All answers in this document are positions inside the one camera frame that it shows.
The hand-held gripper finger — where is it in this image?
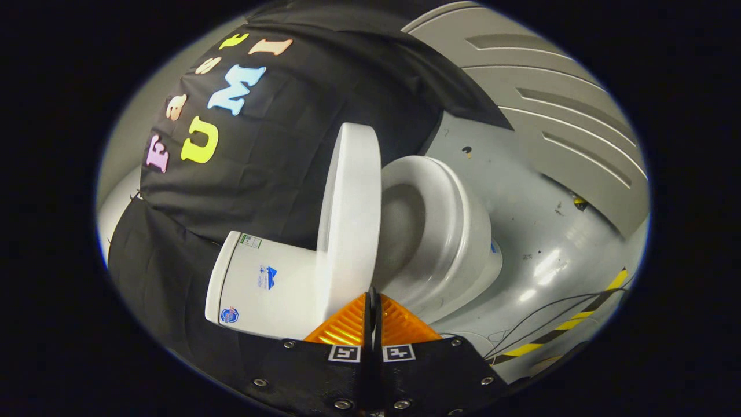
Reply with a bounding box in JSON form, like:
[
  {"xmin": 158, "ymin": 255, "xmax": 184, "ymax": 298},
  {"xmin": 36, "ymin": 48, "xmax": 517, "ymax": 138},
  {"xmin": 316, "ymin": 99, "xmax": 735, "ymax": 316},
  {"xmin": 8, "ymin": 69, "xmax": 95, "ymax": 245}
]
[
  {"xmin": 374, "ymin": 288, "xmax": 511, "ymax": 416},
  {"xmin": 232, "ymin": 288, "xmax": 375, "ymax": 416}
]

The white toilet lid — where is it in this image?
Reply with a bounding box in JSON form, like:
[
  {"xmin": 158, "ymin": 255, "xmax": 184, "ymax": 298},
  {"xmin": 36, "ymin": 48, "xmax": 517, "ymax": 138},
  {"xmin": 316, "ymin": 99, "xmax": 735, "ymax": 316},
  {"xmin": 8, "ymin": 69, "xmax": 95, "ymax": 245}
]
[{"xmin": 315, "ymin": 122, "xmax": 383, "ymax": 323}]

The white ceramic toilet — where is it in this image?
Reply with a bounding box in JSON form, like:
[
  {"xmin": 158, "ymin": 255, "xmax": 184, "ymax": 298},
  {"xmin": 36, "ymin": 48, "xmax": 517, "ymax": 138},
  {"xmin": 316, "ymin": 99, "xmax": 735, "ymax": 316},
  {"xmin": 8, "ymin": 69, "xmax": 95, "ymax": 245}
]
[{"xmin": 205, "ymin": 155, "xmax": 504, "ymax": 342}]

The white toilet seat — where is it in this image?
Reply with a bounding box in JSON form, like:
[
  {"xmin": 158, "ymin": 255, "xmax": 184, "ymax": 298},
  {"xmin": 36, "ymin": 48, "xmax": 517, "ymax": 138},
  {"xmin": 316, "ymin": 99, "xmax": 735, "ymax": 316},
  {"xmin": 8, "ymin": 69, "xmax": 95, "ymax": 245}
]
[{"xmin": 379, "ymin": 155, "xmax": 494, "ymax": 310}]

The yellow black hazard tape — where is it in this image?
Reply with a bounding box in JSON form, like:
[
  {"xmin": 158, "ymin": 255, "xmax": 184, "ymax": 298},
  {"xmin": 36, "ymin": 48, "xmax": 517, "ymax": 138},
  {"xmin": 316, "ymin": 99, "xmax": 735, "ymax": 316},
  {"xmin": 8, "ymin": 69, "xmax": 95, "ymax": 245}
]
[{"xmin": 491, "ymin": 268, "xmax": 629, "ymax": 367}]

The black backdrop cloth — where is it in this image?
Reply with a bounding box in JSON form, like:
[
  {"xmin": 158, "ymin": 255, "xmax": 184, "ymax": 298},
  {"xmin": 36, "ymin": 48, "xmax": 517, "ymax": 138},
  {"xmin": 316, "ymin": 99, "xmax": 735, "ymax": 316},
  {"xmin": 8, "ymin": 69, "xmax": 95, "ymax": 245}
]
[{"xmin": 107, "ymin": 2, "xmax": 513, "ymax": 377}]

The white drawer cabinet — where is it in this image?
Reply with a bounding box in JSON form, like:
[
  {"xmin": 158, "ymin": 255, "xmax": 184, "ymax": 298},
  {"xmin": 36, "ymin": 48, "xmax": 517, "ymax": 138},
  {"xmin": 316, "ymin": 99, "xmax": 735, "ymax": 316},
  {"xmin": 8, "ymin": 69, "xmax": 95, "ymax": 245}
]
[{"xmin": 402, "ymin": 2, "xmax": 650, "ymax": 239}]

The black floor cable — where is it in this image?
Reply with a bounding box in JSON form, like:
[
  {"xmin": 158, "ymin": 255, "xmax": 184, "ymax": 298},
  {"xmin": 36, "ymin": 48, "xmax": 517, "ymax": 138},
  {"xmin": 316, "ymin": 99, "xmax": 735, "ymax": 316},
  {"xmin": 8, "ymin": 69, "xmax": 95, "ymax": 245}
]
[{"xmin": 485, "ymin": 287, "xmax": 629, "ymax": 361}]

